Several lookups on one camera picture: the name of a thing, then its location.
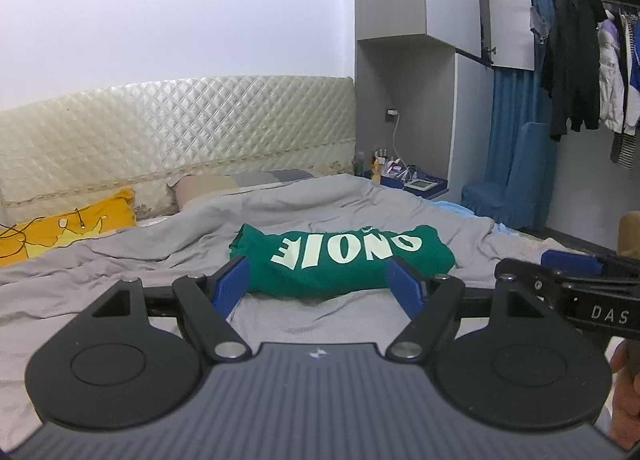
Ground cream quilted headboard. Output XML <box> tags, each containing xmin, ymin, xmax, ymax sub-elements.
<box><xmin>0</xmin><ymin>75</ymin><xmax>357</xmax><ymax>221</ymax></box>

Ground light blue sheet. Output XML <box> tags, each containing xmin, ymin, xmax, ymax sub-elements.
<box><xmin>432</xmin><ymin>199</ymin><xmax>517</xmax><ymax>237</ymax></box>

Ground black cable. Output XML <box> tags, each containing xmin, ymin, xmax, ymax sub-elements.
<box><xmin>0</xmin><ymin>207</ymin><xmax>108</xmax><ymax>261</ymax></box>

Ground person's right hand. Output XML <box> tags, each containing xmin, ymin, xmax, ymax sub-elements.
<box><xmin>606</xmin><ymin>340</ymin><xmax>640</xmax><ymax>452</ymax></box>

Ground grey duvet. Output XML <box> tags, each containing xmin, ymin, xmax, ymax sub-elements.
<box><xmin>0</xmin><ymin>171</ymin><xmax>621</xmax><ymax>441</ymax></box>

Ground black hanging coat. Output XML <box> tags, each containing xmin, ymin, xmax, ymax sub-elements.
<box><xmin>540</xmin><ymin>0</ymin><xmax>602</xmax><ymax>142</ymax></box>

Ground white charger cable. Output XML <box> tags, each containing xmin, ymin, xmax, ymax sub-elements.
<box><xmin>392</xmin><ymin>117</ymin><xmax>418</xmax><ymax>182</ymax></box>

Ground striped hanging garment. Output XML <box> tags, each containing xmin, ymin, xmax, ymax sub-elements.
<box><xmin>610</xmin><ymin>133</ymin><xmax>640</xmax><ymax>169</ymax></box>

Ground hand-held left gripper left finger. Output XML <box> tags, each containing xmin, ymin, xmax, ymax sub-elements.
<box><xmin>91</xmin><ymin>254</ymin><xmax>252</xmax><ymax>364</ymax></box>

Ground beige pillow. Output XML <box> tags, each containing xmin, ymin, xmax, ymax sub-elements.
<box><xmin>175</xmin><ymin>169</ymin><xmax>326</xmax><ymax>213</ymax></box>

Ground blue curtain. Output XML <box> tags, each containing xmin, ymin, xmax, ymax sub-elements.
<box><xmin>490</xmin><ymin>0</ymin><xmax>556</xmax><ymax>201</ymax></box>

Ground green zip hoodie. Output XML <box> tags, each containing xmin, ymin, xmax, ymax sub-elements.
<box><xmin>229</xmin><ymin>223</ymin><xmax>457</xmax><ymax>298</ymax></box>

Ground grey hanging garment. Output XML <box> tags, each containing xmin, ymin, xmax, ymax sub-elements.
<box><xmin>528</xmin><ymin>5</ymin><xmax>552</xmax><ymax>44</ymax></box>

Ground white purple hanging jacket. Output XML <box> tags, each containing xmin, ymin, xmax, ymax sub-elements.
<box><xmin>597</xmin><ymin>18</ymin><xmax>629</xmax><ymax>132</ymax></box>

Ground yellow pillow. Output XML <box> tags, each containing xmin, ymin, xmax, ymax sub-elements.
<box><xmin>0</xmin><ymin>187</ymin><xmax>137</xmax><ymax>268</ymax></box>

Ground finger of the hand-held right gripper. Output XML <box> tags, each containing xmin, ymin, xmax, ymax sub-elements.
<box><xmin>494</xmin><ymin>257</ymin><xmax>564</xmax><ymax>309</ymax></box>
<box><xmin>541</xmin><ymin>249</ymin><xmax>621</xmax><ymax>279</ymax></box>

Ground blue nightstand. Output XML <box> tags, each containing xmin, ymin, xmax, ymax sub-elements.
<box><xmin>364</xmin><ymin>167</ymin><xmax>449</xmax><ymax>199</ymax></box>

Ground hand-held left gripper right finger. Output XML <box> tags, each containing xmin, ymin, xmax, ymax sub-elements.
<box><xmin>386</xmin><ymin>257</ymin><xmax>552</xmax><ymax>363</ymax></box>

